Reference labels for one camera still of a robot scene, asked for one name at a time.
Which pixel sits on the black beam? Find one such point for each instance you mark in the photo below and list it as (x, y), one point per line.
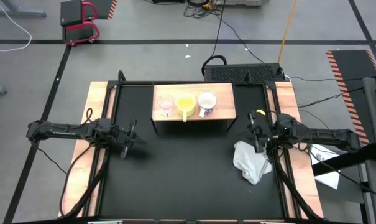
(346, 160)

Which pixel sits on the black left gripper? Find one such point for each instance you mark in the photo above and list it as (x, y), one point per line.
(124, 137)

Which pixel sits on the white paper sheet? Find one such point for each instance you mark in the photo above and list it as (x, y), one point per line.
(329, 180)

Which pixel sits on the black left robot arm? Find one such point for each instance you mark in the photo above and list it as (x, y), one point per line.
(60, 132)

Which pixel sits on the black computer case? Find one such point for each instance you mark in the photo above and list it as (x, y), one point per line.
(243, 73)

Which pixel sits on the black aluminium table frame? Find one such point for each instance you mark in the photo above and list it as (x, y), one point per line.
(135, 82)

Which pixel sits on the grey metal table leg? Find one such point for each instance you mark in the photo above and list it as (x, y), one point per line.
(20, 13)

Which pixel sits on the white crumpled cloth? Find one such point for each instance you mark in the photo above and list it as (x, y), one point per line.
(250, 168)

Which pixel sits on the white light strip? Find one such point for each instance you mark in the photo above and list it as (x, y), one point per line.
(273, 222)
(105, 222)

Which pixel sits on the grey desk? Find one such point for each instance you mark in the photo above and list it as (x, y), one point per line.
(374, 124)

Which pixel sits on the black hazard-striped floor mat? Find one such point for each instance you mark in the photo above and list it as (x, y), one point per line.
(102, 7)
(352, 71)

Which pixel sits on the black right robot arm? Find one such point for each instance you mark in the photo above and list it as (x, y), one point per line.
(324, 136)

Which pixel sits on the grey flat box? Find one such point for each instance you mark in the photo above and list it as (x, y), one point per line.
(243, 2)

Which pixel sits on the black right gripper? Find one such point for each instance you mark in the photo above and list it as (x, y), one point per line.
(267, 132)

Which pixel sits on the black red step stool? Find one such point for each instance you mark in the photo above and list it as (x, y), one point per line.
(71, 12)

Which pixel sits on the wooden shelf with black legs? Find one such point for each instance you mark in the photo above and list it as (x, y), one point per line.
(225, 93)

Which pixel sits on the red white patterned mug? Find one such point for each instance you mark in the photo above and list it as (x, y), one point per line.
(207, 101)

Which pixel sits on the yellow plastic mug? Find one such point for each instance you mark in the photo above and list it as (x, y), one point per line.
(185, 104)

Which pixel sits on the yellow tag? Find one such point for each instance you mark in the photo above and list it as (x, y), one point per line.
(260, 112)

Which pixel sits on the clear glass cup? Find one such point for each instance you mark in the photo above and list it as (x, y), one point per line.
(166, 104)

